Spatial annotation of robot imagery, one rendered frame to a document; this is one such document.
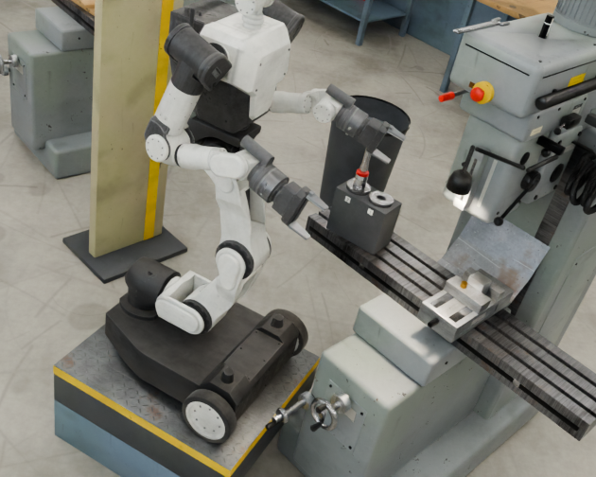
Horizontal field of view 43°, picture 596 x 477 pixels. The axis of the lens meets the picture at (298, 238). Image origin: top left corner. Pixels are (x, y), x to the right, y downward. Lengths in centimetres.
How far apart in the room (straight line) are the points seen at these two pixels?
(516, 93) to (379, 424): 117
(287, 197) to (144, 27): 171
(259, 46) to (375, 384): 118
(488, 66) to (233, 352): 135
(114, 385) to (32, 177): 207
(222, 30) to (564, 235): 143
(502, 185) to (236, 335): 115
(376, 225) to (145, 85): 142
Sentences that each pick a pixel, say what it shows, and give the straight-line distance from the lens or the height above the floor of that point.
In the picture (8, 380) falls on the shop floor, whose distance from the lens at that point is 347.
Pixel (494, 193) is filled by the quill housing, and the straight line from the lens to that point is 238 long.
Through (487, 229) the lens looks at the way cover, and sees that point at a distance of 297.
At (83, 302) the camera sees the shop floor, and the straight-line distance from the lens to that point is 381.
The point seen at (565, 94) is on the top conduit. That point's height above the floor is 180.
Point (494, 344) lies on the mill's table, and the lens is 261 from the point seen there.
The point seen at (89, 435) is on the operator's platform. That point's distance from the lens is 309.
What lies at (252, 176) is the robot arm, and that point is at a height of 151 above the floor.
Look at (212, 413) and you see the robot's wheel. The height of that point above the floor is 54.
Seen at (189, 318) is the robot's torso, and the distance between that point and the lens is 271.
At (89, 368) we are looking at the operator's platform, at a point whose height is 40.
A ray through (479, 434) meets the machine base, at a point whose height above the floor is 20.
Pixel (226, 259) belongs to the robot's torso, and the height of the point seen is 103.
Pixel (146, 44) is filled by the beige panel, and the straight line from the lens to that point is 355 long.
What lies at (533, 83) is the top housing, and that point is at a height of 184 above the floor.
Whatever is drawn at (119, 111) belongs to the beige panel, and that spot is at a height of 85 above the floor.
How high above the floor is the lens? 254
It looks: 35 degrees down
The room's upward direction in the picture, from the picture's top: 13 degrees clockwise
